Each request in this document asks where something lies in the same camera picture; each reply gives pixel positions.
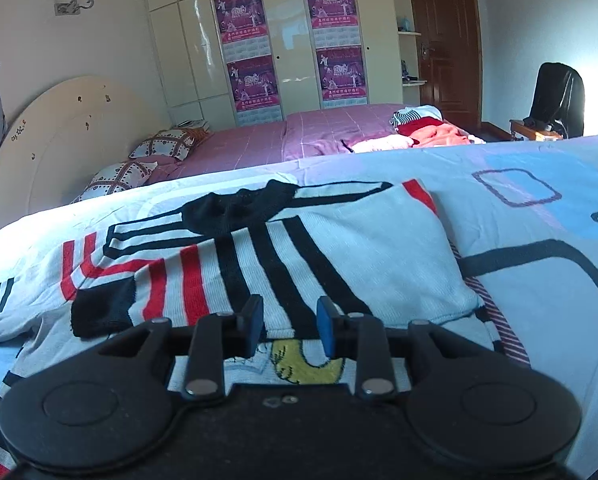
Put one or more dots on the red orange garment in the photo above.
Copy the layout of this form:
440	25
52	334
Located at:
434	132

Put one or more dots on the pale pink garment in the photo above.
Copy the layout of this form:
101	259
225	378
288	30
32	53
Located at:
379	144

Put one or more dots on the purple wall calendar poster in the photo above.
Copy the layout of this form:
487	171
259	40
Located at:
341	72
254	85
330	7
240	17

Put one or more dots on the book beside pillow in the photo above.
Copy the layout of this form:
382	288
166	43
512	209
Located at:
193	124

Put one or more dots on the brown wooden door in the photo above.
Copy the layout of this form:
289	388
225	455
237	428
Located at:
449	35

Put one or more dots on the pink checked bed sheet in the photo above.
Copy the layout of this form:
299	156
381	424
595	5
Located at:
279	140

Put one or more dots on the patterned white brown pillow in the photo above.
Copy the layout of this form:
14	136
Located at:
166	142
116	179

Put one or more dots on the small blue shelf ornament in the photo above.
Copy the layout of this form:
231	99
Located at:
405	23

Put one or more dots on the cream glossy wardrobe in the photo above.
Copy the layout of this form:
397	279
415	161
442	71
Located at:
189	45

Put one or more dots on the dark shelf ornament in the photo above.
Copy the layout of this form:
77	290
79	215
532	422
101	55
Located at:
408	74

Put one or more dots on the cream round bed headboard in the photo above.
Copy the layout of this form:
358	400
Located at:
64	140

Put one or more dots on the cream corner shelf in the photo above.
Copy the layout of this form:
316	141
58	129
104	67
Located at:
409	34

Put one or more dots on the black bag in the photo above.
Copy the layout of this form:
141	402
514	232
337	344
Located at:
559	100

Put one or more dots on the small wooden table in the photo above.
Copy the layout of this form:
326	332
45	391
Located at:
529	131

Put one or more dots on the black red white striped sweater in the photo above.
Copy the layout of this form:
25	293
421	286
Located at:
379	260

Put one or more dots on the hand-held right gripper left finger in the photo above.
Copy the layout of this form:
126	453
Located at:
253	327

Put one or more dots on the black white striped cloth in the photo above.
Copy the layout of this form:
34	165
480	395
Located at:
409	116

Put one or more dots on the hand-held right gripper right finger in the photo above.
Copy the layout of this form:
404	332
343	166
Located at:
325	330

